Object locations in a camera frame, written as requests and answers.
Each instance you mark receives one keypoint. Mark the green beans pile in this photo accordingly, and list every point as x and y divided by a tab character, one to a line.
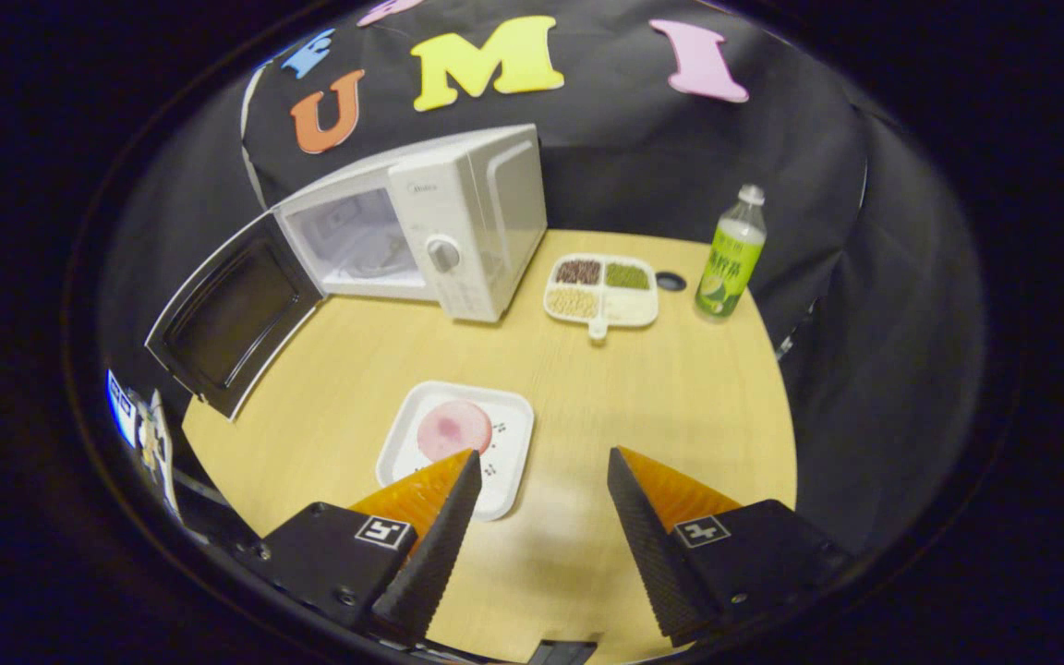
627	276

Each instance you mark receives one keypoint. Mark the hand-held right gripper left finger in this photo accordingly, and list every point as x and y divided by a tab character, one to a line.
440	554

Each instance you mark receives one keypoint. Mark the red beans pile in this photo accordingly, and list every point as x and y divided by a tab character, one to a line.
578	272

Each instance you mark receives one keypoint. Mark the black round table grommet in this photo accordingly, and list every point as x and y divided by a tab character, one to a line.
671	281

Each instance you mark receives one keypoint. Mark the white microwave oven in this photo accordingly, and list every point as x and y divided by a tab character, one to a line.
477	231

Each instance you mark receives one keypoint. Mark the pink round food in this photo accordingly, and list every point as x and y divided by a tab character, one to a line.
453	429

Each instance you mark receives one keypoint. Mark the yellow beans pile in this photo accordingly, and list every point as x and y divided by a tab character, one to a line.
573	303

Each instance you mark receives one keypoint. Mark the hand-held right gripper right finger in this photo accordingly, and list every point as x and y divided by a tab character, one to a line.
661	563

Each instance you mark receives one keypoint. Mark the green drink bottle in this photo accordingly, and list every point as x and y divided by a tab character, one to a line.
728	268

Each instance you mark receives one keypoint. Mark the white square plate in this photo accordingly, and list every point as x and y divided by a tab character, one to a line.
509	434

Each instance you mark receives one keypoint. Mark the white divided tray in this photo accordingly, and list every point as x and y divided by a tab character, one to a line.
629	309

